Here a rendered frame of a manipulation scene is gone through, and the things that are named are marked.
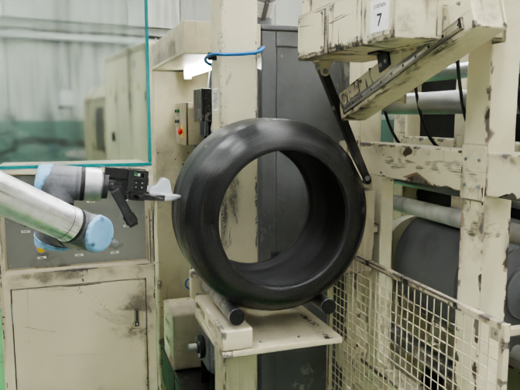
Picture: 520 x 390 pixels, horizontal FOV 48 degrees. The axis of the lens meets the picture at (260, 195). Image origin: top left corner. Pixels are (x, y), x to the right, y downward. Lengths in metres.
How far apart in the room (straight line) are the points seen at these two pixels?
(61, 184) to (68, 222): 0.18
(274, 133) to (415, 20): 0.45
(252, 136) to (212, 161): 0.13
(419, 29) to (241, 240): 0.92
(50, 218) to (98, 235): 0.13
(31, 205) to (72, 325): 1.02
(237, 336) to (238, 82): 0.82
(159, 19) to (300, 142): 9.60
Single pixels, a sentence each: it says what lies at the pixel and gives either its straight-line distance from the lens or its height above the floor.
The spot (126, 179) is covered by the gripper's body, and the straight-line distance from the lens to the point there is 1.59.
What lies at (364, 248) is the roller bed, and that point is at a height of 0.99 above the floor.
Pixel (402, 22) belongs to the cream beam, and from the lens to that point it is 1.47.
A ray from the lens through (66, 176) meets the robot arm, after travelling 1.56.
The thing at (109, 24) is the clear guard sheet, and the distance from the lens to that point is 2.22.
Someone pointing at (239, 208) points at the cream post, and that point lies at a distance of 1.95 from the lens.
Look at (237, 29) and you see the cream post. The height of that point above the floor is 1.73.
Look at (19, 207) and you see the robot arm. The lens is 1.33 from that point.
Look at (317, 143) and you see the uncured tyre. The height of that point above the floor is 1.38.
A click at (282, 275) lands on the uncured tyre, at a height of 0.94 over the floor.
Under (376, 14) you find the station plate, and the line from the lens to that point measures 1.53.
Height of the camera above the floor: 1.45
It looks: 8 degrees down
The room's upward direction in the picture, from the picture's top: straight up
